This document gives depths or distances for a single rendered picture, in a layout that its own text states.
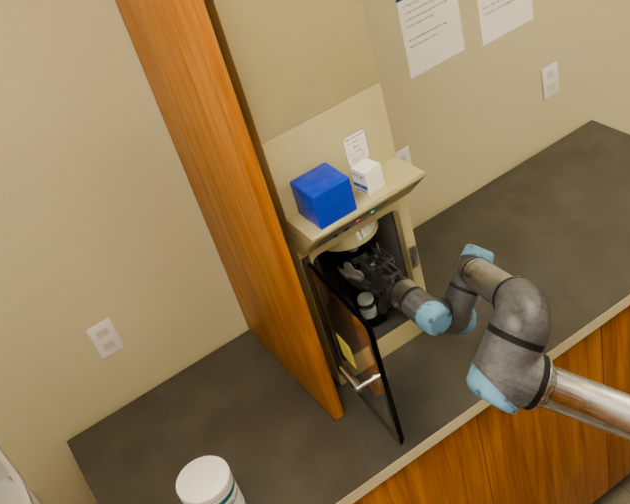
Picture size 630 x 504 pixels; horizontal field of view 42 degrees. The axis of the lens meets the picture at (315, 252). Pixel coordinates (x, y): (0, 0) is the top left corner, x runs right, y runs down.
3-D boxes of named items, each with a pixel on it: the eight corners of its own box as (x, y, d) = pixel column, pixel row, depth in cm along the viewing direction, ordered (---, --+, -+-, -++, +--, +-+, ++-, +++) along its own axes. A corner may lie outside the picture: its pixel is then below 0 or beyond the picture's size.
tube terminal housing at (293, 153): (295, 340, 242) (211, 112, 197) (383, 284, 252) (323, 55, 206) (341, 386, 224) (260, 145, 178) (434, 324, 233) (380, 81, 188)
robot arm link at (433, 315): (445, 340, 195) (421, 335, 189) (416, 317, 203) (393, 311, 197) (461, 311, 193) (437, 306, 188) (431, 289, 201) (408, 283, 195)
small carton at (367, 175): (355, 189, 192) (349, 168, 189) (370, 178, 194) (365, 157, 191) (369, 195, 189) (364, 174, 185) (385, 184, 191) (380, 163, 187)
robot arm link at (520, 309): (523, 278, 154) (455, 237, 202) (500, 331, 156) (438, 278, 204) (577, 298, 156) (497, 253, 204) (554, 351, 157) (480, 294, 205)
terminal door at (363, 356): (344, 374, 220) (307, 259, 196) (404, 447, 196) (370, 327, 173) (342, 375, 220) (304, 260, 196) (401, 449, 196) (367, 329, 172)
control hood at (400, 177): (296, 252, 196) (285, 219, 190) (404, 188, 205) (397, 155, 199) (321, 273, 187) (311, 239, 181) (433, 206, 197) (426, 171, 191)
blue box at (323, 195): (298, 213, 190) (288, 181, 185) (334, 193, 193) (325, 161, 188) (321, 230, 183) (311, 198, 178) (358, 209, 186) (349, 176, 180)
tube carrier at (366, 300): (344, 312, 232) (326, 254, 219) (375, 293, 235) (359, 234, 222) (365, 332, 224) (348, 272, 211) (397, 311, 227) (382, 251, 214)
